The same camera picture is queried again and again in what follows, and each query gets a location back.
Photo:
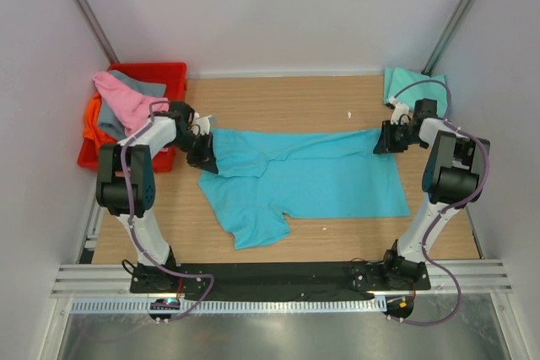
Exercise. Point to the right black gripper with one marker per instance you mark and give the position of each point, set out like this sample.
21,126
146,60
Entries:
391,136

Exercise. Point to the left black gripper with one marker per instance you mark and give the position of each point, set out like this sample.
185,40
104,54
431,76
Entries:
199,149

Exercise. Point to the bright blue t shirt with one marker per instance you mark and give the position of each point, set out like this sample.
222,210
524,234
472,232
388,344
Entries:
265,178

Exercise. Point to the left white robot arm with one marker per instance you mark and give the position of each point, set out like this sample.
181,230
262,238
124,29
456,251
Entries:
125,184

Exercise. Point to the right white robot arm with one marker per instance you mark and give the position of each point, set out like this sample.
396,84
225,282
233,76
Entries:
454,175

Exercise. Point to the folded teal t shirt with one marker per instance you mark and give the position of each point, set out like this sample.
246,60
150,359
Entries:
396,79

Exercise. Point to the pink t shirt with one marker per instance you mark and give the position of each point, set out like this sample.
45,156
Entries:
131,108

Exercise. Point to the red plastic bin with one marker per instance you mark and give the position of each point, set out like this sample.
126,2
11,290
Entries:
173,75

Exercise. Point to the grey t shirt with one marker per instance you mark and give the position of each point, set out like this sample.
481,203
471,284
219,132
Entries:
106,119

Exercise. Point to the orange t shirt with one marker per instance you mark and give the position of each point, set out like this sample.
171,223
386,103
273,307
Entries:
96,136

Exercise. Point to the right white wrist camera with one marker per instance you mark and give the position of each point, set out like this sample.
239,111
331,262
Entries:
400,111

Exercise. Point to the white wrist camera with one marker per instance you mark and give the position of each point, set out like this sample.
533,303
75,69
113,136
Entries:
201,125
400,111

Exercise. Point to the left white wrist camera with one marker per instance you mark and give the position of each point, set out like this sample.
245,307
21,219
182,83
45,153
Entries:
201,125

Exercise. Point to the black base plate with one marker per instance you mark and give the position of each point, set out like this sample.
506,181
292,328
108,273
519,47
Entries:
281,282

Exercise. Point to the white slotted cable duct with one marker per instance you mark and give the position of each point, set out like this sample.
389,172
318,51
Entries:
166,306

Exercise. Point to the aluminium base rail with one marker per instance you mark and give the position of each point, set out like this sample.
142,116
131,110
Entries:
89,281

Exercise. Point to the right aluminium frame post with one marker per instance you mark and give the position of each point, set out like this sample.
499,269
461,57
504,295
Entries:
453,24

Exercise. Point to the aluminium frame post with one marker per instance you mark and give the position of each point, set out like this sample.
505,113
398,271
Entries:
96,29
453,24

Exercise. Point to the left aluminium frame post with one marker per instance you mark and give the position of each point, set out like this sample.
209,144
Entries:
96,29

